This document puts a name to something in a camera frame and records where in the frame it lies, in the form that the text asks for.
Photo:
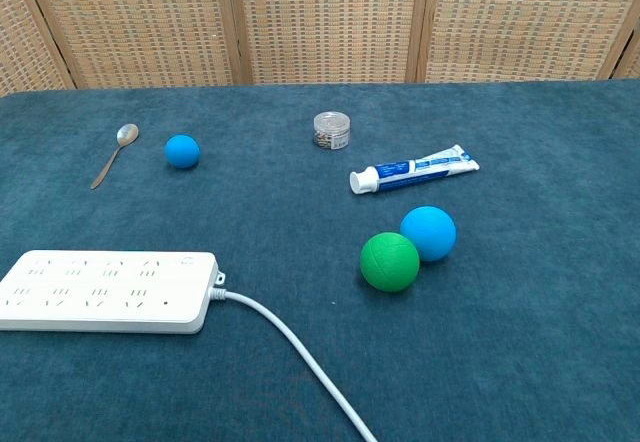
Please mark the large blue ball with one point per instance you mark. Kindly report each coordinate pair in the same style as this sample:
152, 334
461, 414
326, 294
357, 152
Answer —
428, 233

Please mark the white power strip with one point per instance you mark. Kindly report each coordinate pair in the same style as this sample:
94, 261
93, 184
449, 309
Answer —
107, 292

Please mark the green ball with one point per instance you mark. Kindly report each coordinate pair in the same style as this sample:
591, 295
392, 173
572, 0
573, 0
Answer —
389, 262

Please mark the woven folding screen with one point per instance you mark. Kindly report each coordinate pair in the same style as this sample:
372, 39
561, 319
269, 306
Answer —
320, 22

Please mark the metal spoon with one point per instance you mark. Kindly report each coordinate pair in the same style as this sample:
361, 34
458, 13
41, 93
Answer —
119, 149

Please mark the small blue ball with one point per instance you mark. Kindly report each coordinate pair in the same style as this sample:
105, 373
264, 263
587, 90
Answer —
182, 151

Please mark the clear plastic jar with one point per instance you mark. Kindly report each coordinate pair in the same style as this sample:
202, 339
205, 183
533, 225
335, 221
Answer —
331, 131

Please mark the white blue toothpaste tube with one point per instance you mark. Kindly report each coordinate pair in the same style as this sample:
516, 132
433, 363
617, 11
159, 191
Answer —
415, 170

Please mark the teal table cloth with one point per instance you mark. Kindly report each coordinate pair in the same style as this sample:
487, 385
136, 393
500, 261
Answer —
320, 362

